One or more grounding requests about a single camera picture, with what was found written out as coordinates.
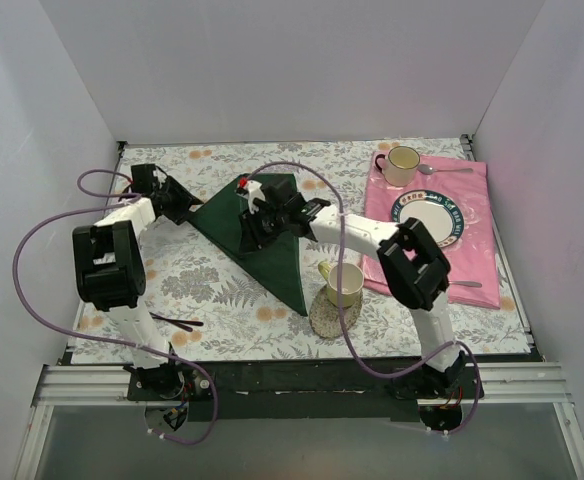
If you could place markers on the cream enamel mug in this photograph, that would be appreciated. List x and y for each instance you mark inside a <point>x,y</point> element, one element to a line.
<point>398,166</point>

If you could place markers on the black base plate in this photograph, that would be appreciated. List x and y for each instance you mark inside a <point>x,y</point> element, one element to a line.
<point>304,389</point>

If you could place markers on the dark green cloth napkin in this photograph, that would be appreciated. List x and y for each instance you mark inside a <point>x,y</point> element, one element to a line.
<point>276,267</point>

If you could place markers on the pink satin placemat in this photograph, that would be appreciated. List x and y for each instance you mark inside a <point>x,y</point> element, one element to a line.
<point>472,258</point>

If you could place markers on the speckled round coaster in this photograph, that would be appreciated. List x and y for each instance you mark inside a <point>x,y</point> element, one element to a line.
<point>324,315</point>

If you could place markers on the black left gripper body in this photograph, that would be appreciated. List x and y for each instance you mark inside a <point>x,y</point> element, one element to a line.
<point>176,201</point>

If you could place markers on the yellow-green mug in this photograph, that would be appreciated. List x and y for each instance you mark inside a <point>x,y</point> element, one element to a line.
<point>352,282</point>

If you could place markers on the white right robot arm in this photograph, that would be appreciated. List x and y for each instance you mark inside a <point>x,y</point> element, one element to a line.
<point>415,268</point>

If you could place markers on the white plate green rim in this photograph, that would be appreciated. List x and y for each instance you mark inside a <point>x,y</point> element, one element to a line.
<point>441,216</point>

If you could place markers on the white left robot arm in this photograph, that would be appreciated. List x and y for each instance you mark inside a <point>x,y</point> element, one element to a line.
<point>110,272</point>

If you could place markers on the silver spoon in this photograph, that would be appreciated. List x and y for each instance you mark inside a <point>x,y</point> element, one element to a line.
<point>426,169</point>

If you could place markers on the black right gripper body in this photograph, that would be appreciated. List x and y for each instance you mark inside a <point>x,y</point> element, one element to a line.
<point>254,232</point>

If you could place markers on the purple metal spoon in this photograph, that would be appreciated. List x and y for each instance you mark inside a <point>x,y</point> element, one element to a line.
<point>201,323</point>

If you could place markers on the aluminium frame rail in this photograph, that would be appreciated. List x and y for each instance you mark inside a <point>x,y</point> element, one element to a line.
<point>521,381</point>

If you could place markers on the silver fork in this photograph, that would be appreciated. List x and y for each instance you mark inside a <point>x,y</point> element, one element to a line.
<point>467,284</point>

